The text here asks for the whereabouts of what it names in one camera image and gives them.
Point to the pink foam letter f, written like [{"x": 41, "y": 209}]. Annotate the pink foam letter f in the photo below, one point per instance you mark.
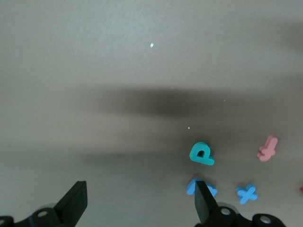
[{"x": 268, "y": 149}]

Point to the teal foam letter p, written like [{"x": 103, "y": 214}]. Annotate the teal foam letter p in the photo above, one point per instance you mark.
[{"x": 195, "y": 154}]

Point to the red foam letter z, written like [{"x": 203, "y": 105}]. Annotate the red foam letter z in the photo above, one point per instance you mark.
[{"x": 301, "y": 189}]

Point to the blue foam letter x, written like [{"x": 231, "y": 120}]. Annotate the blue foam letter x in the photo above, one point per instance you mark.
[{"x": 246, "y": 194}]

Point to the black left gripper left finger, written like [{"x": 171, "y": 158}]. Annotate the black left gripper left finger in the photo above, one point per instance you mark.
[{"x": 71, "y": 205}]

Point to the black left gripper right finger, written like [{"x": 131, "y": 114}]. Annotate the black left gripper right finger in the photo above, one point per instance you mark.
[{"x": 206, "y": 208}]

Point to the blue foam letter m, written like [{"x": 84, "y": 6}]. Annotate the blue foam letter m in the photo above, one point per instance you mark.
[{"x": 190, "y": 188}]

